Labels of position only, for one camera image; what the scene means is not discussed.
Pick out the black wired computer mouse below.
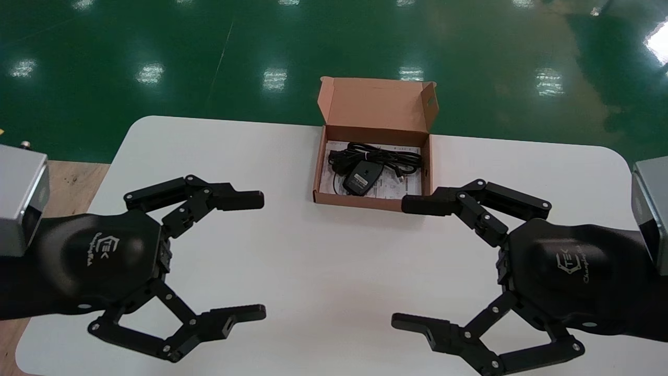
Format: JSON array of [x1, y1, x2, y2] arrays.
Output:
[[333, 157, 418, 197]]

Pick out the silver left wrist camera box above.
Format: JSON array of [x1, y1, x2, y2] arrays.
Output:
[[0, 140, 51, 257]]

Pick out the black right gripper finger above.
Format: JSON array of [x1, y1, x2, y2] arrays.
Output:
[[391, 291, 585, 376], [401, 179, 552, 247]]

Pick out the black power adapter with cable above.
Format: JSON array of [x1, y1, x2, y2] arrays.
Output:
[[326, 144, 421, 199]]

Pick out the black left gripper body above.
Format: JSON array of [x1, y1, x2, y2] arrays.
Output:
[[34, 209, 174, 316]]

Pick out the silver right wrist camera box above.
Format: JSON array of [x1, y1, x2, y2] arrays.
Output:
[[630, 156, 668, 276]]

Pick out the brown cardboard storage box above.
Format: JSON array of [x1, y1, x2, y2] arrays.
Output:
[[312, 77, 439, 212]]

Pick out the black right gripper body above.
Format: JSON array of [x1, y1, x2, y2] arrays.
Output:
[[496, 218, 648, 335]]

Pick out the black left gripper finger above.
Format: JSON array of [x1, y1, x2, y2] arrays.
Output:
[[88, 279, 267, 363], [124, 175, 265, 240]]

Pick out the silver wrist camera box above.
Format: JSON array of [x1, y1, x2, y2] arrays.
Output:
[[630, 156, 668, 276], [0, 140, 51, 257]]

